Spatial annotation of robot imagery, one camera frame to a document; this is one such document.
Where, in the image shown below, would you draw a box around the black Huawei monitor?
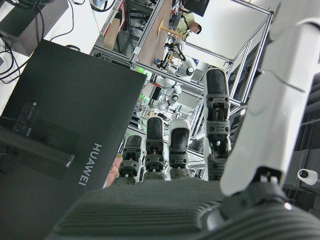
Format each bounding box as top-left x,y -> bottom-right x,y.
0,38 -> 148,240

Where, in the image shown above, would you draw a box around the person with shaved head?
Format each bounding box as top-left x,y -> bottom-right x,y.
106,157 -> 123,187

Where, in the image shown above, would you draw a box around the aluminium frame cage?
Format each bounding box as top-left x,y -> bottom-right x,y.
89,0 -> 276,106

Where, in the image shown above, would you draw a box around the cardboard box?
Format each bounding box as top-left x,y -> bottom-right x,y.
103,17 -> 121,51

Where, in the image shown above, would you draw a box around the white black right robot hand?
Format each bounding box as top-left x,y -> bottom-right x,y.
46,0 -> 320,240

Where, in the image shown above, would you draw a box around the black desk cable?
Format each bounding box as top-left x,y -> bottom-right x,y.
0,33 -> 28,85

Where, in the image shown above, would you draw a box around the black computer case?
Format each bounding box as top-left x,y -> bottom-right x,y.
0,0 -> 70,57

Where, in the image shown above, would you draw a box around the white security camera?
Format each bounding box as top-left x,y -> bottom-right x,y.
296,168 -> 319,186

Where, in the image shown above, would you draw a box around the wooden peg stand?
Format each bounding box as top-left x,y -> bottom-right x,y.
156,19 -> 187,40

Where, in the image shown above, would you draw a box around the person in green shirt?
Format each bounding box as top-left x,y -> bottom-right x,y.
176,8 -> 203,38

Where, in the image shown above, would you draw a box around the brown wooden table board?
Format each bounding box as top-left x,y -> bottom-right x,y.
137,0 -> 175,67

